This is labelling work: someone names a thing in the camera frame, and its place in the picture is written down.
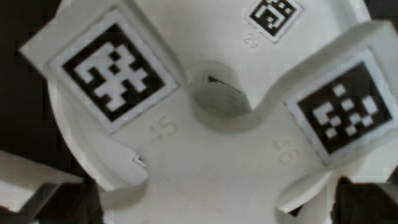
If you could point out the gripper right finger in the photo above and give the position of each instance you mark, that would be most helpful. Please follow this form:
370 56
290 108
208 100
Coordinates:
365 202

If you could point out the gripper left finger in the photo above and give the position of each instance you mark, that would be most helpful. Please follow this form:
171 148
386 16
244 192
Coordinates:
62 204

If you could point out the white cross-shaped table base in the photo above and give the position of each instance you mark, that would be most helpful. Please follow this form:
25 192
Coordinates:
206 166

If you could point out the white table leg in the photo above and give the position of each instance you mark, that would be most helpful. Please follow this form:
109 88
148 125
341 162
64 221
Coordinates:
217 91

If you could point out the white fence frame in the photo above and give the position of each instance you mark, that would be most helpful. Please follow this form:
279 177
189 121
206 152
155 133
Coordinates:
23 175

